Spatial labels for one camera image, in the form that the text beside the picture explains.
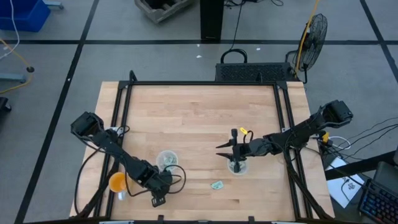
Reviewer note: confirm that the small clear cup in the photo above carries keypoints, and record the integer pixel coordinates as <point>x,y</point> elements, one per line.
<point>121,196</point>

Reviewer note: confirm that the black floor disc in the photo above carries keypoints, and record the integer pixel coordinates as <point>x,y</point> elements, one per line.
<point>30,69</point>

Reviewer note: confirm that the orange round cup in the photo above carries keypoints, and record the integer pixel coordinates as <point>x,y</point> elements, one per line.
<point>117,183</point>

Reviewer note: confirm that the green white sweetener packet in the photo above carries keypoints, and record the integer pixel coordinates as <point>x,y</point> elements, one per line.
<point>169,160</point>
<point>217,185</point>

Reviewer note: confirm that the black keyboard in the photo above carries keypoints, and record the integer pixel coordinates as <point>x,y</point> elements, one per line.
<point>377,203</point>

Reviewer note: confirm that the yellow connector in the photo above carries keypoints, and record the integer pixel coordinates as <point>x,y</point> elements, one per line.
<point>325,137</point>

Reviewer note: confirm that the black computer case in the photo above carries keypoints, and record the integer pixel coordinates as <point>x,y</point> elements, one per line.
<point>252,72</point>

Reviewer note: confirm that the black aluminium table frame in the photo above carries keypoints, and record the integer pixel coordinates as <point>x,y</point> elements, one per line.
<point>199,83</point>

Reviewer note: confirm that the black chair caster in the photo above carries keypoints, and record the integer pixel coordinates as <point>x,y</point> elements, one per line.
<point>3,104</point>

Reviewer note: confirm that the blue plastic bin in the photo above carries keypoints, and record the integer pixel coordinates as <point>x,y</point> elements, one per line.
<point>21,15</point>

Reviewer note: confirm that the black tower stand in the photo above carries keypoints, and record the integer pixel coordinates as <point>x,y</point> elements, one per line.
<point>211,18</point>

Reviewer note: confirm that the black floor fan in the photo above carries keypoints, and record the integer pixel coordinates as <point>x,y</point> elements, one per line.
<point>314,40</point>

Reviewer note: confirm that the white paper sheet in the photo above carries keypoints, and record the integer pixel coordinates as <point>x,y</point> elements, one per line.
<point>342,193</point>

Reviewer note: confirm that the grey metal bar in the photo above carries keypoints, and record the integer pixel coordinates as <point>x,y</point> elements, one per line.
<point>12,77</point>

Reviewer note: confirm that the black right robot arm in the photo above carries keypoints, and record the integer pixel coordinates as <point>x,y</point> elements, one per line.
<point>304,130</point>

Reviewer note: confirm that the clear round plastic container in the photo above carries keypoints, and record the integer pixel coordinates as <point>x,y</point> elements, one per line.
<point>244,169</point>
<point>160,157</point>

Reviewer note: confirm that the dark laptop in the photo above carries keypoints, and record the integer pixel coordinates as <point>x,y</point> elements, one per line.
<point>388,177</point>

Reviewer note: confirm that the black desk beam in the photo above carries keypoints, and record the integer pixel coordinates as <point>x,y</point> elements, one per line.
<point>357,166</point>

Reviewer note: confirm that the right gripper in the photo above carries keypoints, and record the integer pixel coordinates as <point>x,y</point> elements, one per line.
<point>252,148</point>

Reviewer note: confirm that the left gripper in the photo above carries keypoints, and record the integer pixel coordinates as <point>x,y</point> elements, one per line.
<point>160,185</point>

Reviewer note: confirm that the grey foam tray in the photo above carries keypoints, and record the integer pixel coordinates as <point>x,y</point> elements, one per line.
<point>155,14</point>

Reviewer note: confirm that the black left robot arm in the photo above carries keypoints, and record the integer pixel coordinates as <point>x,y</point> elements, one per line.
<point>109,143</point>

